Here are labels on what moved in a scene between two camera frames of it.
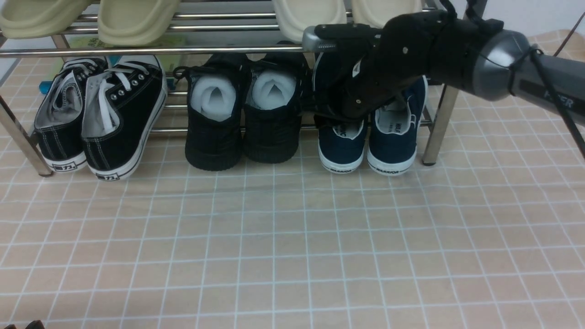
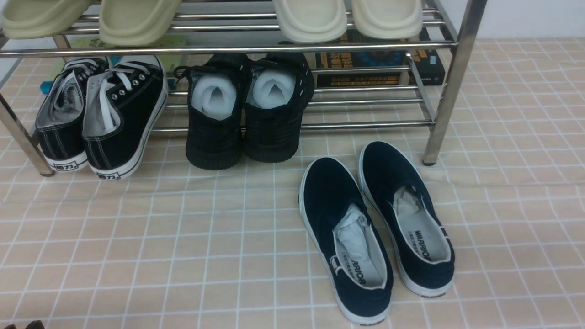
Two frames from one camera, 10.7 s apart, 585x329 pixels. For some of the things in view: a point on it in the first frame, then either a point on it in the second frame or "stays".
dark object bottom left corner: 35,324 stays
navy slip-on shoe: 392,145 → 421,243
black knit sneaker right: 274,91 stays
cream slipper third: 292,17 stays
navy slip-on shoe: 340,143 → 350,240
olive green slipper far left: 29,19 stays
